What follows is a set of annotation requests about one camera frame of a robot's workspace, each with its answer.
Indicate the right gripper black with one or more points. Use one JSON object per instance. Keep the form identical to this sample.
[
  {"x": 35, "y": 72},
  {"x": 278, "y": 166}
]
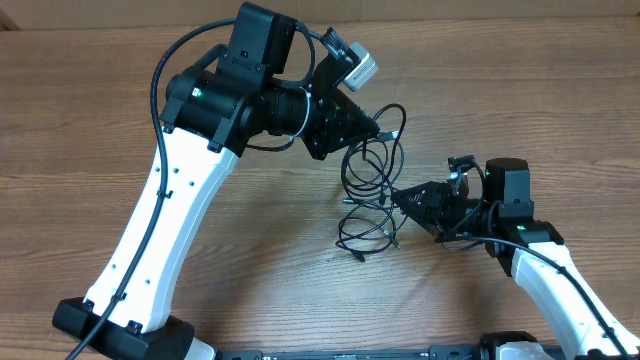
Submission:
[{"x": 432, "y": 195}]

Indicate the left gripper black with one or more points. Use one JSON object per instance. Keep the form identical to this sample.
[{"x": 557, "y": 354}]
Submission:
[{"x": 334, "y": 133}]

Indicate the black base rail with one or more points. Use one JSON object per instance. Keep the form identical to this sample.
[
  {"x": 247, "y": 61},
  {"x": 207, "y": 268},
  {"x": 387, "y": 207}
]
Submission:
[{"x": 434, "y": 352}]

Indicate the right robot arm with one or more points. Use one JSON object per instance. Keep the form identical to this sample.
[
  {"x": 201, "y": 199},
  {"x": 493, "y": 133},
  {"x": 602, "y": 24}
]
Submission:
[{"x": 491, "y": 206}]

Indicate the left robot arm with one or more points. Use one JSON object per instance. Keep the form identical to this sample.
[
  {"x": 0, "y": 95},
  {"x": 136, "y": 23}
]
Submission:
[{"x": 273, "y": 76}]

